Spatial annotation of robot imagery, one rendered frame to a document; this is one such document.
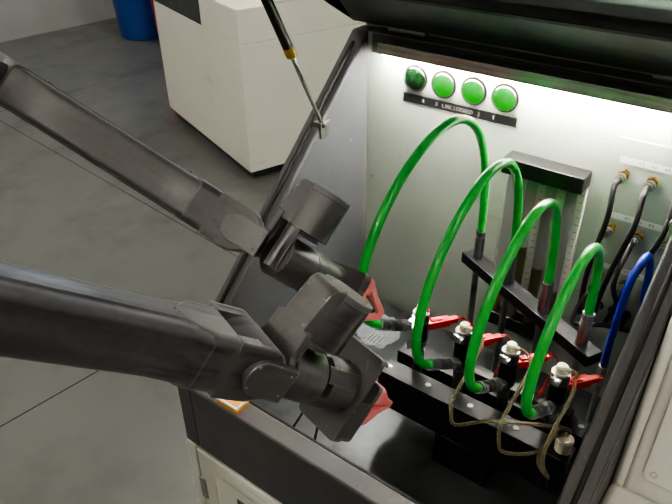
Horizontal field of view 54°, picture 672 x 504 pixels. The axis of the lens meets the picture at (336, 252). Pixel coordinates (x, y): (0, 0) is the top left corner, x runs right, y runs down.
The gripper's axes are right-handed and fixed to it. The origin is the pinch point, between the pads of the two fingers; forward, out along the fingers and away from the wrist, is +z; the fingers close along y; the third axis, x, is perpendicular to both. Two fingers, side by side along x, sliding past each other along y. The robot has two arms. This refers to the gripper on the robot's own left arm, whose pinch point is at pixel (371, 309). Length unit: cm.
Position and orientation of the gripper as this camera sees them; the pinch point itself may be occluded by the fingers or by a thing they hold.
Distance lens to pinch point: 94.5
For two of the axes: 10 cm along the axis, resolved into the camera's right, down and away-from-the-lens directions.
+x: -4.6, 8.8, -1.1
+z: 6.3, 4.1, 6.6
